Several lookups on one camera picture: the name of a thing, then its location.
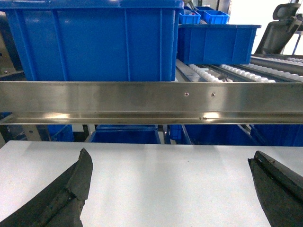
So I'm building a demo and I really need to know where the medium blue plastic bin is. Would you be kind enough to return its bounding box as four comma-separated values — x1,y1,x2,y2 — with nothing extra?
177,24,261,65

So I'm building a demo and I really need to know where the black mesh office chair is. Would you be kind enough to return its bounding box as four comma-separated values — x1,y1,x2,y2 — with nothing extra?
255,3,302,54

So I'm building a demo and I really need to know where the white roller track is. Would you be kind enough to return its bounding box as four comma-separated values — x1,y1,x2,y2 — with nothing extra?
189,64,223,83

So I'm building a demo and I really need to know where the large blue bin left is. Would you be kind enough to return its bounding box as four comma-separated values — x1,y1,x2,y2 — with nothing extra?
0,0,183,81

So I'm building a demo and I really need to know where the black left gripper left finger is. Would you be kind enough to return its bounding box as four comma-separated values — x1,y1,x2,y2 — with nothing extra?
0,148,93,227

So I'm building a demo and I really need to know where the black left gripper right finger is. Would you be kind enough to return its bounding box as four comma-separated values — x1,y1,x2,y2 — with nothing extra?
248,151,303,227

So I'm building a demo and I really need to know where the stainless steel shelf rack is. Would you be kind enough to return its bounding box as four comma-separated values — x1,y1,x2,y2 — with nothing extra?
0,54,303,145

